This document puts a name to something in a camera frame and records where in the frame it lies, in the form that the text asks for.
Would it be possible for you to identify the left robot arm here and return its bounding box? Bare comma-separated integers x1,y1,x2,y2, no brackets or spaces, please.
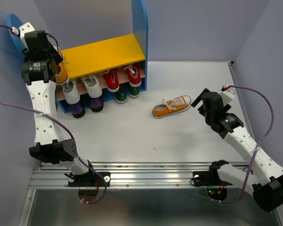
22,31,95,186

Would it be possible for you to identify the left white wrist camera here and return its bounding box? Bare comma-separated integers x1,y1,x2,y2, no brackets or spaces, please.
11,22,35,39

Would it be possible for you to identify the orange sneaker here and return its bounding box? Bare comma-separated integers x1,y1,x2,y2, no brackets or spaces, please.
152,95,191,118
53,46,69,87

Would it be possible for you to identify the white sneaker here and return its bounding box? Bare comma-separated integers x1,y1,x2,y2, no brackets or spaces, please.
62,80,80,105
81,75,102,98

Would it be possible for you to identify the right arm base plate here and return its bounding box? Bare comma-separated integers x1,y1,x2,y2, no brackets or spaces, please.
190,171,224,187

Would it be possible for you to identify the aluminium rail frame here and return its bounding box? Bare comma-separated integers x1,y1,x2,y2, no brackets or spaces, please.
20,62,283,226

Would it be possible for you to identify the purple sneaker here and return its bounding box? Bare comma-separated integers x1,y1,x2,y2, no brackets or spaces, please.
69,101,85,118
89,96,104,113

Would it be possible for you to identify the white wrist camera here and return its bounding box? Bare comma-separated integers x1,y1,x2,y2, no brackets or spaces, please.
11,22,35,39
219,86,236,106

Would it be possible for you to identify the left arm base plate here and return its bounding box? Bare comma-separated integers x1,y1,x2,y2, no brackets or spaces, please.
64,172,111,187

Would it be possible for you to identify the white sneaker right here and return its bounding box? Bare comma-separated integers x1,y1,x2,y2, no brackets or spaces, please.
81,75,102,98

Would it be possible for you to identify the purple sneaker left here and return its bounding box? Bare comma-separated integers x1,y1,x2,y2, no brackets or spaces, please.
69,101,85,118

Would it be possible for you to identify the white sneaker left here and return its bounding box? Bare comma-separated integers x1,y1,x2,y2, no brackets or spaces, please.
62,80,80,105

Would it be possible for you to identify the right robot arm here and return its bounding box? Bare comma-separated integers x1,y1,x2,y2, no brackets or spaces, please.
190,85,283,212

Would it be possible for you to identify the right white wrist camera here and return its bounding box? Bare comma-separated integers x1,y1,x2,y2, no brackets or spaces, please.
219,86,236,106

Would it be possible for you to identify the red sneaker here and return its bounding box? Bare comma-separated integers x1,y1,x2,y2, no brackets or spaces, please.
124,63,142,88
100,68,119,93

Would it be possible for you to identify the green sneaker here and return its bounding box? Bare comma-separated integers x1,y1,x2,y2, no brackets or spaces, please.
113,86,127,104
128,85,140,98

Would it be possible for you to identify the purple sneaker right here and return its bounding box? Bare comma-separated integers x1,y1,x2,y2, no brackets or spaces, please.
89,96,104,113

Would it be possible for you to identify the blue yellow shoe shelf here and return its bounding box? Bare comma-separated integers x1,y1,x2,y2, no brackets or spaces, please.
6,0,149,115

